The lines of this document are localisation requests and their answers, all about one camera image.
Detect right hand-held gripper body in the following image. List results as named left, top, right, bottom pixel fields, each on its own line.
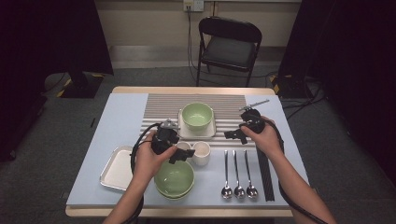
left=238, top=99, right=271, bottom=134

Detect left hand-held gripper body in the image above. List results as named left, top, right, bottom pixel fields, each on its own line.
left=151, top=119, right=181, bottom=156

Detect white square plate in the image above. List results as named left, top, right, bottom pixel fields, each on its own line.
left=177, top=106, right=218, bottom=141

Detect green bowl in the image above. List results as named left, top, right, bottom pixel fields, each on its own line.
left=156, top=189, right=194, bottom=202
left=181, top=102, right=215, bottom=132
left=153, top=159, right=196, bottom=198

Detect row of black chopsticks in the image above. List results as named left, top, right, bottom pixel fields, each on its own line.
left=255, top=146, right=276, bottom=203

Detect metal spoon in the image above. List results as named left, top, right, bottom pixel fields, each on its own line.
left=220, top=149, right=233, bottom=200
left=243, top=149, right=260, bottom=200
left=233, top=149, right=247, bottom=200

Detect person's right hand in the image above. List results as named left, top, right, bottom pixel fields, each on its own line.
left=241, top=116, right=285, bottom=161

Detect person's left hand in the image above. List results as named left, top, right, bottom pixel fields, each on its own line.
left=132, top=131, right=177, bottom=188

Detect brown striped placemat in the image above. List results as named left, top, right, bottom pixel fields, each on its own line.
left=138, top=92, right=257, bottom=149

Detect light blue table cover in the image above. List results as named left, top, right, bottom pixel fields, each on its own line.
left=65, top=92, right=309, bottom=209

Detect black stand base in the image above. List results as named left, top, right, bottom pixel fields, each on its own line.
left=57, top=72, right=106, bottom=100
left=270, top=74, right=312, bottom=100

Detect wooden table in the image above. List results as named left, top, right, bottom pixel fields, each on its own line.
left=64, top=86, right=293, bottom=218

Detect silver metal tray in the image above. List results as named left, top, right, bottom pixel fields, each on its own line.
left=99, top=145, right=138, bottom=191

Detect black folding chair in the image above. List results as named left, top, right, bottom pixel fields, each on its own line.
left=195, top=16, right=263, bottom=88

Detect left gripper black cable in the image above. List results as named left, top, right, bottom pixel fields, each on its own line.
left=120, top=122, right=163, bottom=224

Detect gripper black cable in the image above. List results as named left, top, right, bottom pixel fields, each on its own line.
left=264, top=119, right=331, bottom=224
left=120, top=122, right=163, bottom=224

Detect black floor cables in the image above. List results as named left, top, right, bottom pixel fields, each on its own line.
left=281, top=77, right=328, bottom=120

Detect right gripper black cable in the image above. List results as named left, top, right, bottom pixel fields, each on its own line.
left=264, top=119, right=331, bottom=224

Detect round grey base plate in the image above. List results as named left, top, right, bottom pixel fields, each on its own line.
left=44, top=72, right=73, bottom=93

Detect white wall socket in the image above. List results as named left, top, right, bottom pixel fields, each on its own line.
left=182, top=0, right=205, bottom=13

